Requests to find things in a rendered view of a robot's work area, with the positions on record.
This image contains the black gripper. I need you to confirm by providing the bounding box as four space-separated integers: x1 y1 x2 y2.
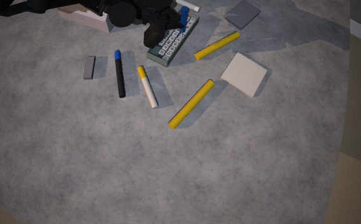
133 0 184 49

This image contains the blue tapered rod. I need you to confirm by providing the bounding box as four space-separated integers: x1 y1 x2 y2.
179 6 188 34

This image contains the beige flat square panel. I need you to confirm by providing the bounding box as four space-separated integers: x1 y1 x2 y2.
221 52 267 97

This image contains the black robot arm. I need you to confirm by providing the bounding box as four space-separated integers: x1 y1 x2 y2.
0 0 172 27

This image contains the grey cylinder with tan tip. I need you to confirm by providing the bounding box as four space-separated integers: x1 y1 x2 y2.
172 0 200 12

